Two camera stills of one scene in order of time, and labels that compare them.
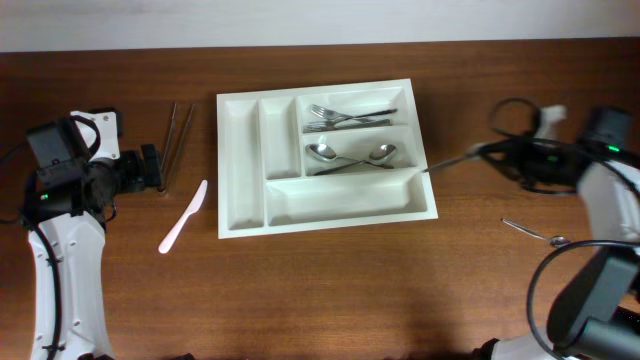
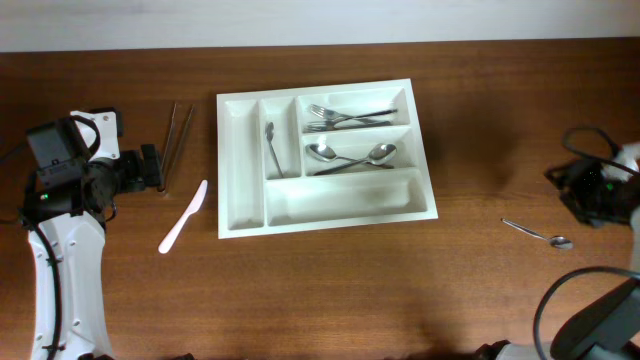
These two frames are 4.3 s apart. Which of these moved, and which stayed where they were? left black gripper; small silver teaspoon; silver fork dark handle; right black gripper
Moved: small silver teaspoon; right black gripper
Stayed: left black gripper; silver fork dark handle
